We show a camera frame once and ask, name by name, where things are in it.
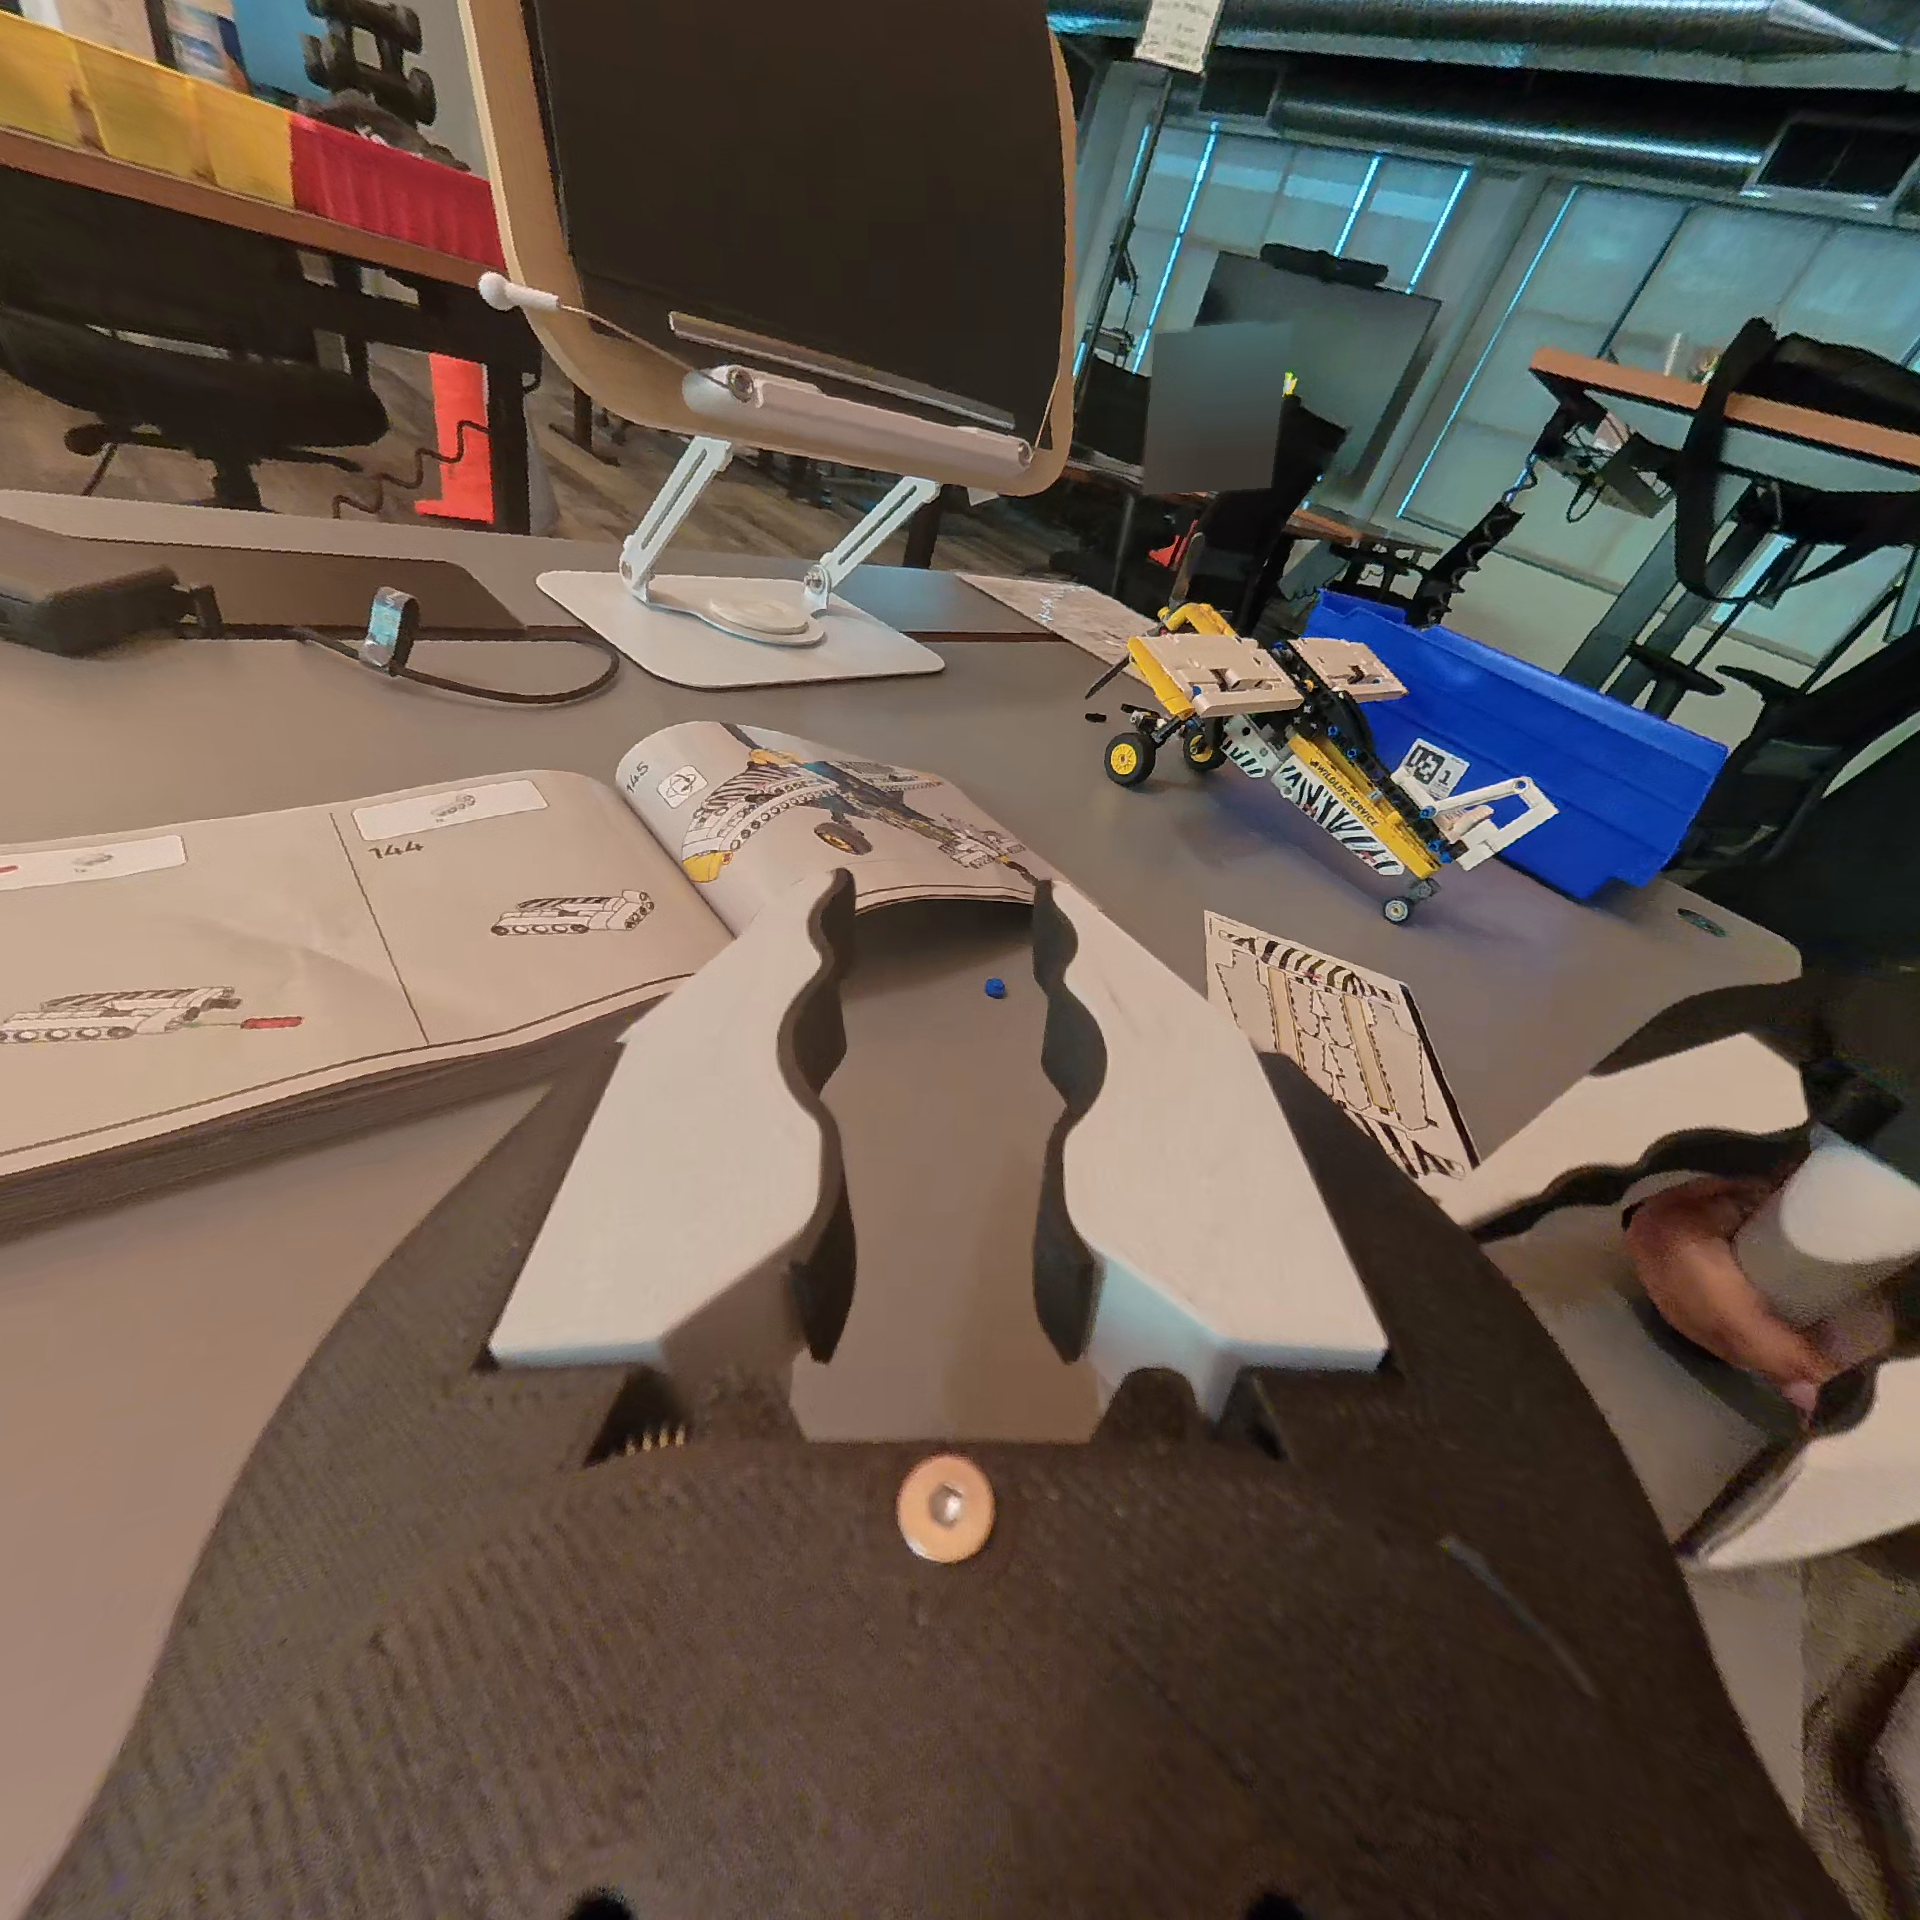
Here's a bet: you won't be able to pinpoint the black power adapter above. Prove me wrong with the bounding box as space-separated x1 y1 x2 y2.
0 559 193 661

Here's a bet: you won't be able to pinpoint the white yellow lego plane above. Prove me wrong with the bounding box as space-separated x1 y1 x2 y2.
1101 606 1560 927

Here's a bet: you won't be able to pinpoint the person's right hand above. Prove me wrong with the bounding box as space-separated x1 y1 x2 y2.
1624 1175 1869 1389

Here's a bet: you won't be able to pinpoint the blue storage bin with tag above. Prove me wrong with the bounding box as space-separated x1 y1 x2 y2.
1300 588 1730 905

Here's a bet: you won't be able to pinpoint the black dumbbells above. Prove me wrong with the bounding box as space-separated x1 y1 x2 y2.
302 0 444 131

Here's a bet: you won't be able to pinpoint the black power cable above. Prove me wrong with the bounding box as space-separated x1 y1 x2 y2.
172 583 622 708

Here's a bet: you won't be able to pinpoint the black office chair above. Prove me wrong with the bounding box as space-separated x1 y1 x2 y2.
0 292 394 514
1619 593 1920 902

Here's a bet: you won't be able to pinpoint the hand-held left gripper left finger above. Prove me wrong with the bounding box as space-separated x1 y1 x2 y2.
491 869 859 1375

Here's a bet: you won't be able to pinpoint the zebra striped sticker sheet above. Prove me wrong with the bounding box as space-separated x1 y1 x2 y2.
1203 909 1483 1189

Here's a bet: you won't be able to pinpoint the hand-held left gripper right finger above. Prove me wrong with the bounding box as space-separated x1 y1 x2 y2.
1028 879 1390 1382

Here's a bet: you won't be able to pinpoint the silver laptop stand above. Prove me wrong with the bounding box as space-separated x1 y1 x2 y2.
536 362 1043 693

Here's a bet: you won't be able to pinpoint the clear plastic bag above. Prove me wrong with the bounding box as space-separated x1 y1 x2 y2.
956 571 1170 673

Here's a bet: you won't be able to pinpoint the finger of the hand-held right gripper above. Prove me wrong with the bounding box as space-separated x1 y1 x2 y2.
1440 1032 1817 1240
1672 1348 1920 1573

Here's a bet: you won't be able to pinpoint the red yellow privacy panel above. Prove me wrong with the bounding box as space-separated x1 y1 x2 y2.
0 22 503 272

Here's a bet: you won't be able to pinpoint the lego instruction booklet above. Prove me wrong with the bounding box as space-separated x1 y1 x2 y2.
0 719 1075 1248

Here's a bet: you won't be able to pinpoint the wooden standing desk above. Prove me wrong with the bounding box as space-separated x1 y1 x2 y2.
1532 351 1920 675

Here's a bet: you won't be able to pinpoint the dark background monitor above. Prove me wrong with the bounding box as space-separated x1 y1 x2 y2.
1145 246 1447 498

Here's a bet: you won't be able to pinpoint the tablet on white stand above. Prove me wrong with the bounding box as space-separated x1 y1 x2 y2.
454 0 1081 500

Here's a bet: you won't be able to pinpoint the black strapped bag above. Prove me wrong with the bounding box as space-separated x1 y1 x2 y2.
1672 314 1920 596

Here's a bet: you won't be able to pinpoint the brown background desk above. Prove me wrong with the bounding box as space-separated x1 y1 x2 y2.
0 127 547 537

